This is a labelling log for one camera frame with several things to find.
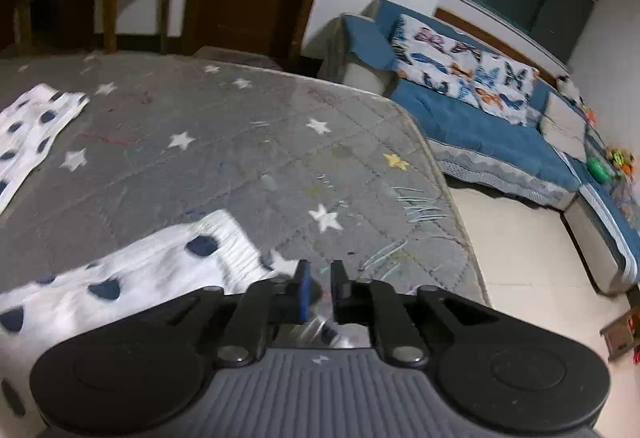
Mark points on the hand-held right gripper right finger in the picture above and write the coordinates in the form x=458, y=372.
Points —
x=341, y=298

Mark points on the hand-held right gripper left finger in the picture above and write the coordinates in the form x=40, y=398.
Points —
x=303, y=298

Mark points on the white dark-dotted garment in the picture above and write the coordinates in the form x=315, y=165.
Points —
x=150, y=263

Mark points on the blue corner sofa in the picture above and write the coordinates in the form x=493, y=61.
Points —
x=500, y=148

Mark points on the butterfly print pillow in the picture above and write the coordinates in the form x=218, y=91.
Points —
x=505, y=88
x=430, y=53

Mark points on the beige cushion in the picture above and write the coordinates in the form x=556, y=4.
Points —
x=565, y=126

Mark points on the small wooden stool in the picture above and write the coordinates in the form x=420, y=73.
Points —
x=622, y=330

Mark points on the green round toy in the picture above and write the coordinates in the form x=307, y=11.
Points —
x=599, y=170

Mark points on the red plastic stool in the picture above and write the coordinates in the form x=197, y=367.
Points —
x=636, y=355

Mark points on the black and white plush toy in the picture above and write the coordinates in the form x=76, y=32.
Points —
x=567, y=86

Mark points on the colourful toy pile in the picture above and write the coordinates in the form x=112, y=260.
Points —
x=620, y=159

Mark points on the brown wooden wall rail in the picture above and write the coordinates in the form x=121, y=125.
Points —
x=500, y=36

